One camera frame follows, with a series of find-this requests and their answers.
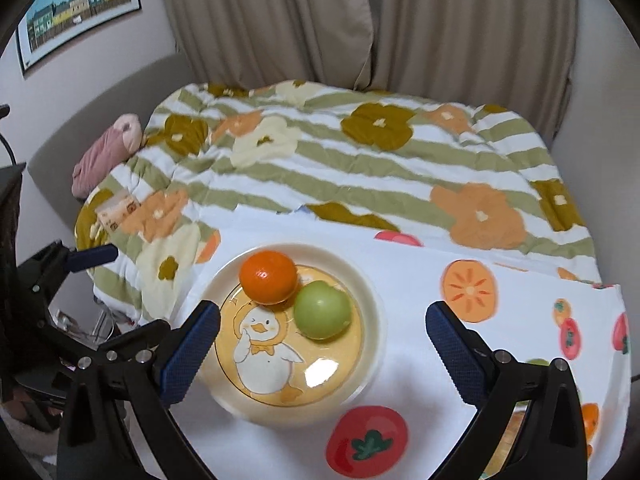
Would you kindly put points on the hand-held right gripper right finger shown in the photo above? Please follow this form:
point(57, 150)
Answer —
point(450, 355)

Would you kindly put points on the duck print plate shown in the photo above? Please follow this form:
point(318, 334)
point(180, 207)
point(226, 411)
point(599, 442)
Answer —
point(370, 320)

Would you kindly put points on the framed wall poster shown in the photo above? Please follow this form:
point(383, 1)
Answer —
point(75, 5)

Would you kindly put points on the green apple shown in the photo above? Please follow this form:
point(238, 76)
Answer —
point(322, 310)

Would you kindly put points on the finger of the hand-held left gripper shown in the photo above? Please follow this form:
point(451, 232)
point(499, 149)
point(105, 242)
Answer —
point(125, 337)
point(92, 257)

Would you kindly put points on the fruit print tablecloth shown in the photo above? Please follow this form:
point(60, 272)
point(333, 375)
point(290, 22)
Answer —
point(410, 280)

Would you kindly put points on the pink plush toy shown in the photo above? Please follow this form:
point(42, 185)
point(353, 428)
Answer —
point(107, 152)

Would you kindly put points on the orange tissue packet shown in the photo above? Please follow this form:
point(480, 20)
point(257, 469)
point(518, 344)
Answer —
point(117, 210)

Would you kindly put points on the silver metal frame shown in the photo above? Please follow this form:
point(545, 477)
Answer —
point(95, 327)

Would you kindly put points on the grey upholstered headboard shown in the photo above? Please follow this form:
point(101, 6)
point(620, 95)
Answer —
point(75, 130)

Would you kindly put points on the floral striped blanket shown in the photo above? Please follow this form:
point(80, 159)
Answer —
point(350, 170)

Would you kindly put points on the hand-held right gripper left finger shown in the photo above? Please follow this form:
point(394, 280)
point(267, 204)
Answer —
point(192, 355)

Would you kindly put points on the beige curtain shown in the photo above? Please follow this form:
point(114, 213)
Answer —
point(300, 10)

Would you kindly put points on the orange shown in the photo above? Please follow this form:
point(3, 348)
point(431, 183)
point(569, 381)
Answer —
point(267, 275)

